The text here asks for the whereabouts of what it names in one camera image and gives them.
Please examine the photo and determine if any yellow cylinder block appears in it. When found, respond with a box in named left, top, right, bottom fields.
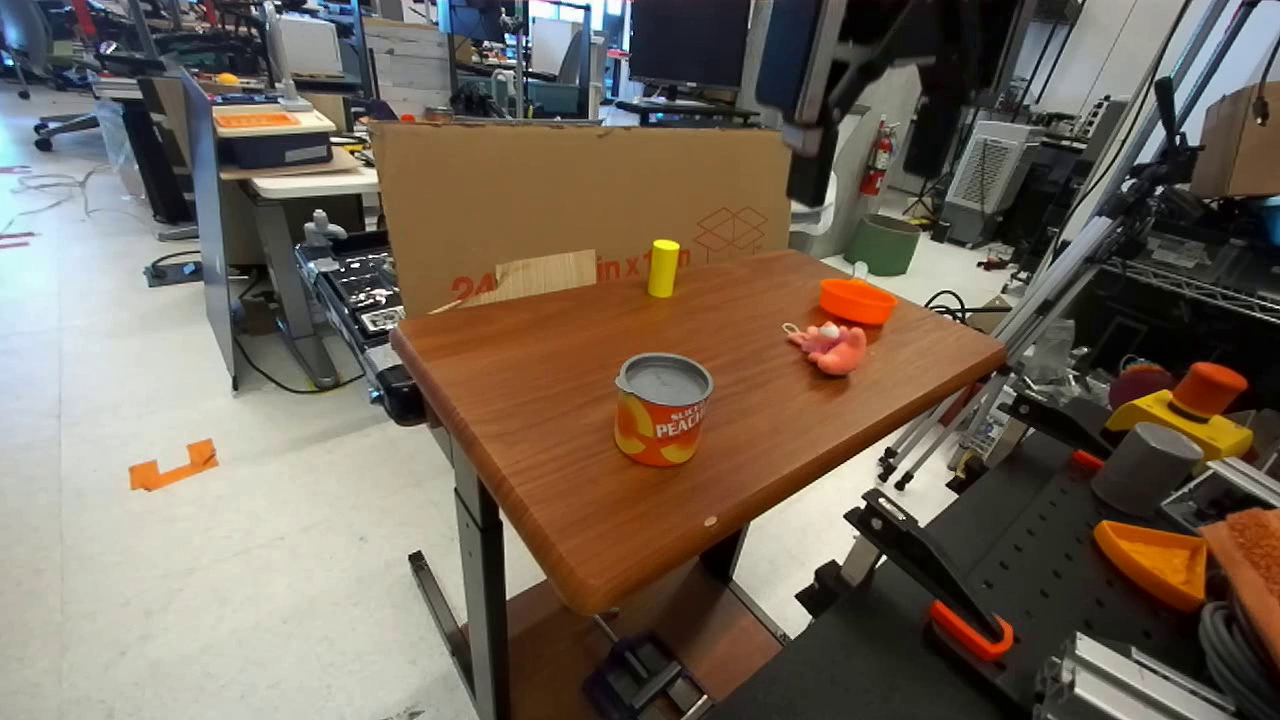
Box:
left=644, top=235, right=683, bottom=304

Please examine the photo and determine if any orange soup can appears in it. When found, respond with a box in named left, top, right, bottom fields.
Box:
left=608, top=346, right=719, bottom=473

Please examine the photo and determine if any red fire extinguisher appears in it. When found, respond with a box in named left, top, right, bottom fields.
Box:
left=857, top=119, right=899, bottom=200

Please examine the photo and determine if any black computer monitor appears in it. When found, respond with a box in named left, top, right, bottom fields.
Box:
left=625, top=0, right=757, bottom=94

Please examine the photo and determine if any grey white desk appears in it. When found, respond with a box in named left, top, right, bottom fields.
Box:
left=179, top=68, right=386, bottom=395

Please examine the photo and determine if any black office chair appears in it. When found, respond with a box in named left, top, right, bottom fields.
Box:
left=30, top=0, right=151, bottom=155

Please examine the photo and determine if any black metal table leg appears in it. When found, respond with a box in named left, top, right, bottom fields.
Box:
left=403, top=433, right=518, bottom=720

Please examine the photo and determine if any cardboard box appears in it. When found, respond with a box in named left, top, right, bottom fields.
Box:
left=1189, top=80, right=1280, bottom=204

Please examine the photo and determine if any grey coiled cable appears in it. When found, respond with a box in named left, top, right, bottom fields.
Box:
left=1198, top=597, right=1280, bottom=720

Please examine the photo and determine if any black orange printer box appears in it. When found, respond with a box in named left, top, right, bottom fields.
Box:
left=209, top=94, right=341, bottom=172

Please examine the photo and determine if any green bin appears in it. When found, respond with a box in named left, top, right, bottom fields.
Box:
left=845, top=210, right=924, bottom=278

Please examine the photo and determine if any orange cloth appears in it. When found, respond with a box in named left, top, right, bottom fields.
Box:
left=1198, top=504, right=1280, bottom=675

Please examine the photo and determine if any pink plush toy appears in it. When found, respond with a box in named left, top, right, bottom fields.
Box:
left=785, top=314, right=871, bottom=379

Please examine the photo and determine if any orange plastic bowl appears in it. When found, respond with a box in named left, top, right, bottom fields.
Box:
left=812, top=275, right=899, bottom=332

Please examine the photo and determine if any silver tripod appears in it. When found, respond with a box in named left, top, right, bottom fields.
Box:
left=877, top=0, right=1270, bottom=490

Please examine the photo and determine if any black perforated board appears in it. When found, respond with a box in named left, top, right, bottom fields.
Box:
left=711, top=452, right=1280, bottom=720

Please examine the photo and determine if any black orange bar clamp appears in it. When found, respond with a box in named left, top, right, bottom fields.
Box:
left=840, top=484, right=1019, bottom=670

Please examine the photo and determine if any grey cylinder cup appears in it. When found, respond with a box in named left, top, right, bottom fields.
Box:
left=1088, top=418, right=1208, bottom=518

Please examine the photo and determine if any orange wedge block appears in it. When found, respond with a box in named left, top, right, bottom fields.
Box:
left=1088, top=515, right=1213, bottom=615

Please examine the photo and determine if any yellow emergency stop button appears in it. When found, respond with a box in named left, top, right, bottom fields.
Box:
left=1100, top=359, right=1259, bottom=465

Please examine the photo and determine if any silver aluminium extrusion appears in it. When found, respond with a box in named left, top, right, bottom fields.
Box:
left=1033, top=628, right=1237, bottom=720

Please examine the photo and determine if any white mesh crate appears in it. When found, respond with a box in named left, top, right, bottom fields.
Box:
left=942, top=106, right=1046, bottom=220

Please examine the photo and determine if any brown cardboard sheet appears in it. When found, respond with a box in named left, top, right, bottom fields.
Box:
left=368, top=119, right=795, bottom=319

